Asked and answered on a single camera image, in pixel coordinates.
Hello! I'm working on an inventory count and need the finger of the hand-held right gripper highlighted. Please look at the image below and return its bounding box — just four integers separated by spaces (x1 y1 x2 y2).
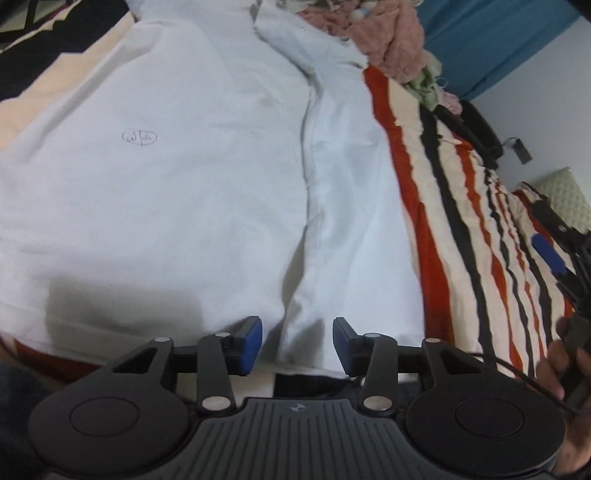
530 199 579 241
531 234 579 297

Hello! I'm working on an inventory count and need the black wall socket plate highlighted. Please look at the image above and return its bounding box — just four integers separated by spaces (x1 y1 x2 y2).
503 137 534 165

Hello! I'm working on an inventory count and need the person's right hand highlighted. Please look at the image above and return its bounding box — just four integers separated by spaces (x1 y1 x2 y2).
536 316 591 479

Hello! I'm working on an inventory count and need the black armchair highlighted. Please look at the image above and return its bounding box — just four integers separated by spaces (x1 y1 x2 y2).
431 99 504 169

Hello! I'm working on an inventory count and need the white t-shirt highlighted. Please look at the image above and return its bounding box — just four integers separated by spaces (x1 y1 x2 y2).
0 0 428 380

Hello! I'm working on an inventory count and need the blue curtain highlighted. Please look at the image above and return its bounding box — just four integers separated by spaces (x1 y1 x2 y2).
413 0 581 103

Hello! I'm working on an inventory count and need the pale green cloth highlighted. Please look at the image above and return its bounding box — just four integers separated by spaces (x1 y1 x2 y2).
406 64 447 110

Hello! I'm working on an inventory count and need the pink garment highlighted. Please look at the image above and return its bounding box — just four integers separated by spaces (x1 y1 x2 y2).
440 89 463 116

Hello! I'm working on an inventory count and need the black cable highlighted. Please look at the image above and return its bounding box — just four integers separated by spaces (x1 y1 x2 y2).
470 353 580 413

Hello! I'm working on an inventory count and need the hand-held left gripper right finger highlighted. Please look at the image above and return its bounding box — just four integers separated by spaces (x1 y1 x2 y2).
332 316 485 412

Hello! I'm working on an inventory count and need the pile of clothes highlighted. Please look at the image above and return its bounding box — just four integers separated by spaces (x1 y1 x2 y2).
295 0 426 84

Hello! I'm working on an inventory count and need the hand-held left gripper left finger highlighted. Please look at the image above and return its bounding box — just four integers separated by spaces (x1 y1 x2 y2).
108 316 264 412

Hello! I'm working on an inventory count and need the quilted beige headboard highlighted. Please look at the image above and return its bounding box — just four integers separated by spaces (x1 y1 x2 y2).
537 167 591 232

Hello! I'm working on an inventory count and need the striped red black blanket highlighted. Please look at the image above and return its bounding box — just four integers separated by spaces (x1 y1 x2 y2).
0 0 583 408

